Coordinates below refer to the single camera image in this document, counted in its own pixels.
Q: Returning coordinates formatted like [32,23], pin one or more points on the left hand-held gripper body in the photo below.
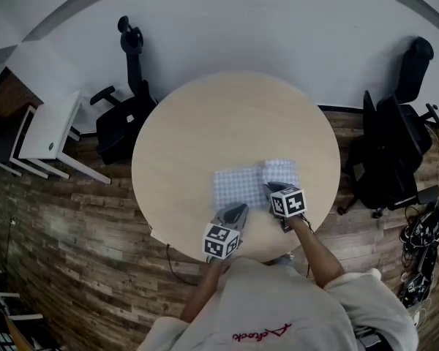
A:
[221,241]

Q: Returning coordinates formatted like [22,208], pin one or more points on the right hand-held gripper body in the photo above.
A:
[288,203]

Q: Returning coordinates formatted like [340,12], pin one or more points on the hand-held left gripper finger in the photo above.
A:
[243,219]
[227,216]

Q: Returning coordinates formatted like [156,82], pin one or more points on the blue checkered cloth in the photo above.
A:
[238,188]

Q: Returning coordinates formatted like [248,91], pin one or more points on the person's left forearm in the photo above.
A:
[205,291]

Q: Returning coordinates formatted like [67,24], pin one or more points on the person's right forearm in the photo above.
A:
[314,254]

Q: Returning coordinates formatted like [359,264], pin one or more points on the white power strip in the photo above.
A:
[159,237]

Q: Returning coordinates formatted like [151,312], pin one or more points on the person's cream shirt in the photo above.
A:
[278,305]

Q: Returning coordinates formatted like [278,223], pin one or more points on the black mesh office chair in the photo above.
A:
[369,123]
[417,60]

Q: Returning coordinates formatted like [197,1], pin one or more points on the white paper tag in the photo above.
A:
[130,118]

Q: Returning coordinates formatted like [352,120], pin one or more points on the small white charger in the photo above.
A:
[12,223]

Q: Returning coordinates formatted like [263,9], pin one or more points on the dark tables with white legs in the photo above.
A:
[18,316]

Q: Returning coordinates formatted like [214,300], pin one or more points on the wooden board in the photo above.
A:
[18,338]

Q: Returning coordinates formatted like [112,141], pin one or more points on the white frame dark top desk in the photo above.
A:
[3,141]

